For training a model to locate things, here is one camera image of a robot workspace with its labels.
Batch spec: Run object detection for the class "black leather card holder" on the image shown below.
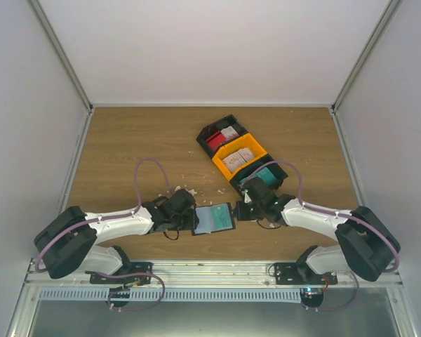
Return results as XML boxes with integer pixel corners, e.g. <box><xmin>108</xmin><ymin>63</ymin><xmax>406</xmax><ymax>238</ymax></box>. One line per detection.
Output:
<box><xmin>192</xmin><ymin>203</ymin><xmax>236</xmax><ymax>236</ymax></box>

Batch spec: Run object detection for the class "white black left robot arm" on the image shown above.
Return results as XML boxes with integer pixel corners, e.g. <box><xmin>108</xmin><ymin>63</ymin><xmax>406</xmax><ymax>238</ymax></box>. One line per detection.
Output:
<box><xmin>34</xmin><ymin>190</ymin><xmax>199</xmax><ymax>284</ymax></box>

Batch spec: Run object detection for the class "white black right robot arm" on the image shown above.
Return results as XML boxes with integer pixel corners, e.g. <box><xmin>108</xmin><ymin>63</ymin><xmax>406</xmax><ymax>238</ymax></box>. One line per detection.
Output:
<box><xmin>237</xmin><ymin>177</ymin><xmax>401</xmax><ymax>284</ymax></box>

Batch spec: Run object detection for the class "teal card stack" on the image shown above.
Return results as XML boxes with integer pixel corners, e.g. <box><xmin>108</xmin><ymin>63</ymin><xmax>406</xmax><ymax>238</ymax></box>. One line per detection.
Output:
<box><xmin>238</xmin><ymin>165</ymin><xmax>283</xmax><ymax>189</ymax></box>

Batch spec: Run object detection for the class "black right card bin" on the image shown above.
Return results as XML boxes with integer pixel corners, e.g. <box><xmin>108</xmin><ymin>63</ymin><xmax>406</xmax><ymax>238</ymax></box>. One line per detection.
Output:
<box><xmin>229</xmin><ymin>154</ymin><xmax>288</xmax><ymax>197</ymax></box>

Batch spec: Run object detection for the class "black card bin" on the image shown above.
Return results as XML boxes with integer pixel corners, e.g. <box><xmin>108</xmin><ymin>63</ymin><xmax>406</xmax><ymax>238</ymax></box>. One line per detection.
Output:
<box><xmin>229</xmin><ymin>154</ymin><xmax>288</xmax><ymax>197</ymax></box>
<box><xmin>196</xmin><ymin>114</ymin><xmax>248</xmax><ymax>159</ymax></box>

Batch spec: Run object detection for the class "yellow middle card bin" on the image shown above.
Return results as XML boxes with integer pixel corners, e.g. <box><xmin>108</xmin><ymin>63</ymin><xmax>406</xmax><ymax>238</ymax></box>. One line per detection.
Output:
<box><xmin>212</xmin><ymin>133</ymin><xmax>267</xmax><ymax>181</ymax></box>

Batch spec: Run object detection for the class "red white card stack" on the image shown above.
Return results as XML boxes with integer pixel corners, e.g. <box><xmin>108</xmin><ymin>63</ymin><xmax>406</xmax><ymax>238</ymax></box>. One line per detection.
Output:
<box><xmin>206</xmin><ymin>126</ymin><xmax>239</xmax><ymax>151</ymax></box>

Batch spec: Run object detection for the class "black left card bin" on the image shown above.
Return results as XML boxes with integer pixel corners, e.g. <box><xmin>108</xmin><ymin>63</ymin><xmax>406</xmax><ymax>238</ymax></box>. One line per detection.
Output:
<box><xmin>196</xmin><ymin>114</ymin><xmax>248</xmax><ymax>159</ymax></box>

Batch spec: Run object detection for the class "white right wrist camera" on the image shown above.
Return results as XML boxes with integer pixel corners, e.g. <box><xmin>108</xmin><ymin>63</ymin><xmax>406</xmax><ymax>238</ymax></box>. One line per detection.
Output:
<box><xmin>243</xmin><ymin>190</ymin><xmax>252</xmax><ymax>204</ymax></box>

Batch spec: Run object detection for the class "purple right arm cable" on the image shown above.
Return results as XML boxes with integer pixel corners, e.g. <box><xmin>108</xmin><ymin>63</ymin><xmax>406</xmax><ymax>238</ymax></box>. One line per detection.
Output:
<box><xmin>241</xmin><ymin>160</ymin><xmax>401</xmax><ymax>272</ymax></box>

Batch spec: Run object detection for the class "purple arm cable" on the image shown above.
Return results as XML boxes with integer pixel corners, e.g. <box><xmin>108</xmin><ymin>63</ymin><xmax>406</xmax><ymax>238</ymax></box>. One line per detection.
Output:
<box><xmin>241</xmin><ymin>160</ymin><xmax>401</xmax><ymax>272</ymax></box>
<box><xmin>33</xmin><ymin>157</ymin><xmax>175</xmax><ymax>278</ymax></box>

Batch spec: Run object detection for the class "aluminium mounting rail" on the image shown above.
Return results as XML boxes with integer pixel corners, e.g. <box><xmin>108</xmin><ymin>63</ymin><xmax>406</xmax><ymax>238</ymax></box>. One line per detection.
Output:
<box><xmin>24</xmin><ymin>260</ymin><xmax>403</xmax><ymax>288</ymax></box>

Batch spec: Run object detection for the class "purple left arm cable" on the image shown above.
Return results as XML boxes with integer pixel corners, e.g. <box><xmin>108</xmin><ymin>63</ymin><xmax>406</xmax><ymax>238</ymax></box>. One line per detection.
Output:
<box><xmin>33</xmin><ymin>157</ymin><xmax>175</xmax><ymax>278</ymax></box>

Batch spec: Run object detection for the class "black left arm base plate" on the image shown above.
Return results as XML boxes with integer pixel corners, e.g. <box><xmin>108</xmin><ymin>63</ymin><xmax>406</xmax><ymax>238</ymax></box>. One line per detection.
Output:
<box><xmin>87</xmin><ymin>262</ymin><xmax>153</xmax><ymax>286</ymax></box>

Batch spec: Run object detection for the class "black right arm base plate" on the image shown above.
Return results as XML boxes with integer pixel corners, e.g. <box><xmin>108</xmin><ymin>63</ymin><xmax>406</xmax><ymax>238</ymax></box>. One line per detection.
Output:
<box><xmin>267</xmin><ymin>262</ymin><xmax>338</xmax><ymax>286</ymax></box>

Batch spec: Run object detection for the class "grey slotted cable duct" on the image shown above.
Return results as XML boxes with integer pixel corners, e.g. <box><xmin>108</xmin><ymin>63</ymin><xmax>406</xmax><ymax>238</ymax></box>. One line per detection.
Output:
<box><xmin>39</xmin><ymin>287</ymin><xmax>301</xmax><ymax>303</ymax></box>

